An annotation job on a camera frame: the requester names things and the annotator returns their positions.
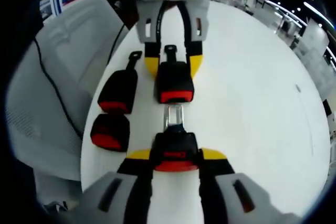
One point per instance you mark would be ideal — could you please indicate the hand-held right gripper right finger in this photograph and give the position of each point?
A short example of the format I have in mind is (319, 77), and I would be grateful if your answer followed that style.
(231, 197)

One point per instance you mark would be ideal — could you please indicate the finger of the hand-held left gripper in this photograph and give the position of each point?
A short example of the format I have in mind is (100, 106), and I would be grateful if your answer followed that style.
(195, 58)

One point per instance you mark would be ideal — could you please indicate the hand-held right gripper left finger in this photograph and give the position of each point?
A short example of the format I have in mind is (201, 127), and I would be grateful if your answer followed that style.
(123, 195)

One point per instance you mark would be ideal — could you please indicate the black seat belt buckle red button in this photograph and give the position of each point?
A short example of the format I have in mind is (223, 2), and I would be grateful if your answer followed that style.
(174, 77)

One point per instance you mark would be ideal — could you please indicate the metal seat belt tongue black housing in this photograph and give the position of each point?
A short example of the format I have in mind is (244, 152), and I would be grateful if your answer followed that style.
(174, 142)

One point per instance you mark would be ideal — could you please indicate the black buckle with stalk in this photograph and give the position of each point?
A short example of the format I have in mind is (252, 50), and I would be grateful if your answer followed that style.
(118, 87)

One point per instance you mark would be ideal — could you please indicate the short black buckle red button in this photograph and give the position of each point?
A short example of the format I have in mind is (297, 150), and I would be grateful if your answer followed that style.
(110, 132)

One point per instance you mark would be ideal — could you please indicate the person's body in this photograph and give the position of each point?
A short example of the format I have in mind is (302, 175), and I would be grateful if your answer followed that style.
(128, 11)

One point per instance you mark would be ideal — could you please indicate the grey mesh chair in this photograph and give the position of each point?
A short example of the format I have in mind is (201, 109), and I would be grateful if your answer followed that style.
(52, 90)

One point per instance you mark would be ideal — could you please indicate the grey partition panel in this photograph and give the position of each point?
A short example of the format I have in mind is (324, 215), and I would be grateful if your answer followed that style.
(312, 40)

